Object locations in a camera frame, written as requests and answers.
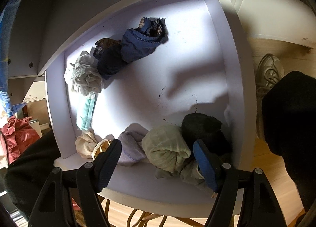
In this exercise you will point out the grey white crumpled cloth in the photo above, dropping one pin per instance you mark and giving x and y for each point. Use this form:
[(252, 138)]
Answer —
[(83, 76)]

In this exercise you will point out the lavender rolled cloth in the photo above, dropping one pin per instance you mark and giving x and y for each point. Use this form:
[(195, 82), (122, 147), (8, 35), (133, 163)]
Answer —
[(132, 151)]

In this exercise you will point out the light green knit cloth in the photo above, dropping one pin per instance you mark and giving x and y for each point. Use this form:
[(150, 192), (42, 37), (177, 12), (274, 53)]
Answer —
[(165, 148)]

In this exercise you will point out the teal cloth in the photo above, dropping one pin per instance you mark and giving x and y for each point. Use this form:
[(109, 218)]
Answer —
[(85, 109)]

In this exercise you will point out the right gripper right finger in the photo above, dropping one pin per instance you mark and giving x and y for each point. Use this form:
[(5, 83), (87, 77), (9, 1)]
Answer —
[(260, 206)]

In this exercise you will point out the white sneaker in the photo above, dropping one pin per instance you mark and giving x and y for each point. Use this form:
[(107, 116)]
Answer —
[(269, 72)]

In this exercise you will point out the beige stocking cloth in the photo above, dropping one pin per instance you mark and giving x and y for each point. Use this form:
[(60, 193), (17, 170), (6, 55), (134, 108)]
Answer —
[(85, 144)]

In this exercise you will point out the black sock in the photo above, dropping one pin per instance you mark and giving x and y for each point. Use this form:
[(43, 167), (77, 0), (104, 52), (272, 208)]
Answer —
[(198, 126)]

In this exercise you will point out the dark lace garment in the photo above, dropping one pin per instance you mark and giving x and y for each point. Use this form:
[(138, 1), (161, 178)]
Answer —
[(108, 54)]

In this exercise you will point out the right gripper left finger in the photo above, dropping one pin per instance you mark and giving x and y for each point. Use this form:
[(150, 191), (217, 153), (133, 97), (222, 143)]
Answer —
[(54, 204)]

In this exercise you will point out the navy blue garment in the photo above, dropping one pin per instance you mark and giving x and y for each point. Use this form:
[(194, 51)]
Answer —
[(142, 41)]

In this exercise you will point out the red bag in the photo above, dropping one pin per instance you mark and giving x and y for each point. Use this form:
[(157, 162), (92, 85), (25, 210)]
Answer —
[(16, 136)]

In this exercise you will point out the pale blue grey cloth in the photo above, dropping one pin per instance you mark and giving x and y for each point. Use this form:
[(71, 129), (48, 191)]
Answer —
[(190, 174)]

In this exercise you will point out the white foam drawer box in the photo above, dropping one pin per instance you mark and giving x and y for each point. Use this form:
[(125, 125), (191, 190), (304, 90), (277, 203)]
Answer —
[(205, 66)]

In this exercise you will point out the cream yellow cloth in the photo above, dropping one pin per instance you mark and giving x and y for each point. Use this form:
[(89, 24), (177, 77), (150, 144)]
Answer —
[(100, 147)]

